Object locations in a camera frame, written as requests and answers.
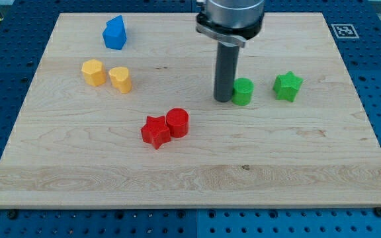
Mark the green cylinder block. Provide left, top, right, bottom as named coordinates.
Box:
left=232, top=78, right=254, bottom=106

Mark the light wooden board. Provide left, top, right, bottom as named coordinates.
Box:
left=0, top=13, right=381, bottom=209

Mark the yellow hexagon block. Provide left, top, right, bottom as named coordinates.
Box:
left=81, top=59, right=106, bottom=87

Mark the red cylinder block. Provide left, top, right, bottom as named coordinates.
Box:
left=166, top=108, right=189, bottom=138

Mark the blue pentagon block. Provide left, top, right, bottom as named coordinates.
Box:
left=103, top=15, right=127, bottom=50

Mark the white fiducial marker tag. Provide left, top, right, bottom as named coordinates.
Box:
left=331, top=23, right=359, bottom=39

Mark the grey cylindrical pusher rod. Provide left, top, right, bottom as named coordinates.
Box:
left=213, top=42, right=239, bottom=102

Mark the yellow heart block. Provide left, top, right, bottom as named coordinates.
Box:
left=108, top=67, right=132, bottom=94

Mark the red star block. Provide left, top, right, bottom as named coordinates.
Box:
left=141, top=116, right=171, bottom=149

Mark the green star block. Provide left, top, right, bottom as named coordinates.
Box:
left=273, top=71, right=304, bottom=102

